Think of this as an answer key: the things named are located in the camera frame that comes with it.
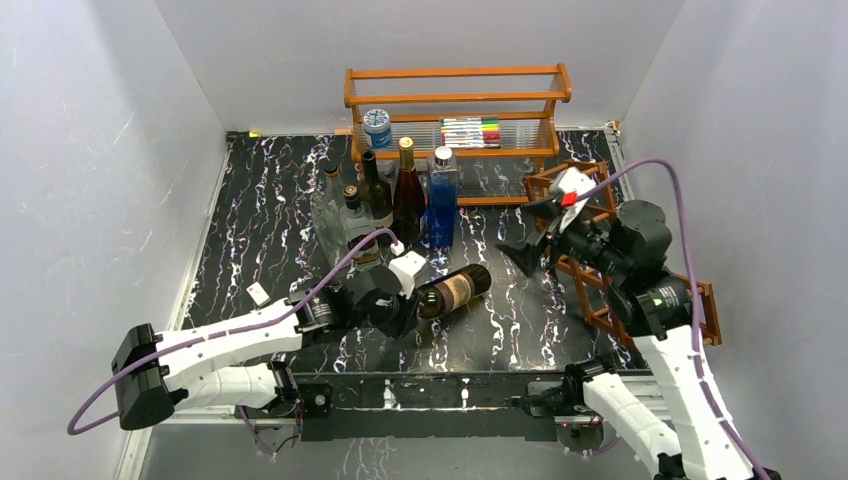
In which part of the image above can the blue glass bottle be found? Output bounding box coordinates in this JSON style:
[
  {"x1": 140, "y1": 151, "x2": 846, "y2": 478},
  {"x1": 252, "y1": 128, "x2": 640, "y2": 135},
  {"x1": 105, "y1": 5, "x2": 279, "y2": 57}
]
[{"x1": 426, "y1": 146, "x2": 459, "y2": 248}]

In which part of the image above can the gold foil wine bottle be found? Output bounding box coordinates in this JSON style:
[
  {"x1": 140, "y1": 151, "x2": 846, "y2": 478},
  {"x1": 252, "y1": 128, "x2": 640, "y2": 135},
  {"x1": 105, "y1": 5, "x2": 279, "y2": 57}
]
[{"x1": 393, "y1": 137, "x2": 426, "y2": 246}]

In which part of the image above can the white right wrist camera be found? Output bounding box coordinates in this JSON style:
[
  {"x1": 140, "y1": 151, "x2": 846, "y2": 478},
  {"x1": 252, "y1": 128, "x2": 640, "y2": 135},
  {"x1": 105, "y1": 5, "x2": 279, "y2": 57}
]
[{"x1": 550, "y1": 167, "x2": 597, "y2": 233}]

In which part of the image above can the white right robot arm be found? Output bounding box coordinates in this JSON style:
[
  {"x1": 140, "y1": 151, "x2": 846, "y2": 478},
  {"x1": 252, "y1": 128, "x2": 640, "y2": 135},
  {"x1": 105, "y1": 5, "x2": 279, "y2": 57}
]
[{"x1": 498, "y1": 194, "x2": 780, "y2": 479}]

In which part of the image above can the wooden wine rack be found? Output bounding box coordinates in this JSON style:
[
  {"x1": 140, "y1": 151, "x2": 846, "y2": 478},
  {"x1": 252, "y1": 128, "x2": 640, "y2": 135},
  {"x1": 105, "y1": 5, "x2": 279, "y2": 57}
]
[{"x1": 524, "y1": 160, "x2": 722, "y2": 346}]

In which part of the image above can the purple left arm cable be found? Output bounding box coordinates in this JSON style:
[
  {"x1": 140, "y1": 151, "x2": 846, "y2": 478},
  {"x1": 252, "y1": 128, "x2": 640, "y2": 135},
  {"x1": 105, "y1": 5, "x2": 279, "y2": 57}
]
[{"x1": 66, "y1": 227, "x2": 402, "y2": 458}]

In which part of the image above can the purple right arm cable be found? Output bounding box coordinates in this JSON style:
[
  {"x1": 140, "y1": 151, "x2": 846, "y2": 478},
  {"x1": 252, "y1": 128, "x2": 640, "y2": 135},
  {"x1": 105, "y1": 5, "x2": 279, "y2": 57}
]
[{"x1": 572, "y1": 157, "x2": 773, "y2": 480}]

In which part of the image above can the orange wooden shelf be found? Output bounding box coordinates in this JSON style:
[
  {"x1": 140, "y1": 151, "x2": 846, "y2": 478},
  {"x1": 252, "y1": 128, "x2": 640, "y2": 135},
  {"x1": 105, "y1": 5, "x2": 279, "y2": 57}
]
[{"x1": 343, "y1": 63, "x2": 574, "y2": 171}]

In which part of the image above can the blue lidded jar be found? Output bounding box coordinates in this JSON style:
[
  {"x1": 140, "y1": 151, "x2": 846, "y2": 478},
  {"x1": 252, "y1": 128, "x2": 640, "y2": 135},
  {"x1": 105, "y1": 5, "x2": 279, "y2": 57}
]
[{"x1": 362, "y1": 108, "x2": 392, "y2": 149}]

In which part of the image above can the marker pen set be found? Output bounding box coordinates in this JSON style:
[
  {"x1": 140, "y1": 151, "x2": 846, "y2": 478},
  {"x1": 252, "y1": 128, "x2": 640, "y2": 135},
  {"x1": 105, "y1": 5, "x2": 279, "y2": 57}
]
[{"x1": 440, "y1": 116, "x2": 502, "y2": 149}]

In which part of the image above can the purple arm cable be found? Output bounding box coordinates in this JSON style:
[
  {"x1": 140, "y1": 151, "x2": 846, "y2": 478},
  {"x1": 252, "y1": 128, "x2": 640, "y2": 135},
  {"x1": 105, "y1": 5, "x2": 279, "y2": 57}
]
[
  {"x1": 572, "y1": 157, "x2": 773, "y2": 480},
  {"x1": 66, "y1": 227, "x2": 402, "y2": 458}
]

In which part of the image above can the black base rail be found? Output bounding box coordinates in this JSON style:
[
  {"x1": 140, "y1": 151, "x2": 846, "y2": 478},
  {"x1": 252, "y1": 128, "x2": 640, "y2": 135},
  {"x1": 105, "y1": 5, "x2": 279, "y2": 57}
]
[{"x1": 294, "y1": 372, "x2": 604, "y2": 450}]

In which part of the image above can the clear glass bottle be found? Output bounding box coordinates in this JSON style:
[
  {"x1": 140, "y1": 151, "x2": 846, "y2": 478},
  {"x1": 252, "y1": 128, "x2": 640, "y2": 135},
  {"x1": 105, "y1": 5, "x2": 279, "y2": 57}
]
[{"x1": 323, "y1": 162, "x2": 346, "y2": 212}]

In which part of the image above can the silver capped wine bottle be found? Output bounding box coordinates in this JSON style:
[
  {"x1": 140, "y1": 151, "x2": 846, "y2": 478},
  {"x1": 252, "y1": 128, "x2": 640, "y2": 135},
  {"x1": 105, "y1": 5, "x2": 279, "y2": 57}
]
[{"x1": 417, "y1": 264, "x2": 492, "y2": 320}]

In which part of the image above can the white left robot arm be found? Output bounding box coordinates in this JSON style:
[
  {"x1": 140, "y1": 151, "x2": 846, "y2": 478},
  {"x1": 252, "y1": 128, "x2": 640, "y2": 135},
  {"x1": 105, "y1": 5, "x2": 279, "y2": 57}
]
[{"x1": 111, "y1": 266, "x2": 420, "y2": 431}]

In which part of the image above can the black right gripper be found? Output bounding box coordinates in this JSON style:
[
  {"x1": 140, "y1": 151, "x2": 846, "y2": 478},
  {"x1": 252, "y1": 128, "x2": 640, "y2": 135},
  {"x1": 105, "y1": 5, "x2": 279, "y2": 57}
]
[{"x1": 492, "y1": 194, "x2": 626, "y2": 277}]

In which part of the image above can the dark bottle rack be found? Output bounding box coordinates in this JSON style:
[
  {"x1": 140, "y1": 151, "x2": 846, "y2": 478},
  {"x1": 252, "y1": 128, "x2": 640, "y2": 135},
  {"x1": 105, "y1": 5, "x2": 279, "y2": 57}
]
[{"x1": 340, "y1": 185, "x2": 380, "y2": 271}]

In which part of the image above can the small white card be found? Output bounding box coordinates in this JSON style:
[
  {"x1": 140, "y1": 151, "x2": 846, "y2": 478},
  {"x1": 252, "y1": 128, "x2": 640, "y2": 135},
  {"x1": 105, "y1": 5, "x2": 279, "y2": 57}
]
[{"x1": 247, "y1": 282, "x2": 270, "y2": 307}]

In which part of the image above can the dark green wine bottle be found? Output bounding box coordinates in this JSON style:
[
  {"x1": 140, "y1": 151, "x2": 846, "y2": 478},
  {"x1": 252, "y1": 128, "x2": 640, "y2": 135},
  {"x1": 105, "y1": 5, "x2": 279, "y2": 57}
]
[{"x1": 359, "y1": 150, "x2": 394, "y2": 228}]

